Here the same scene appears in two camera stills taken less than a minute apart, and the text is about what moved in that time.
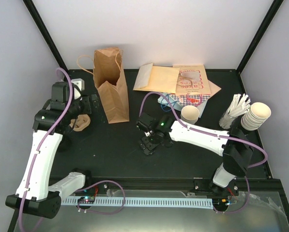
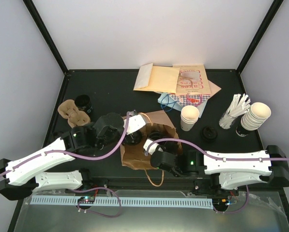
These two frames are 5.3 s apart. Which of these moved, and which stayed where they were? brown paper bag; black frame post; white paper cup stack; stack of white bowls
Moved: brown paper bag
Stayed: stack of white bowls; white paper cup stack; black frame post
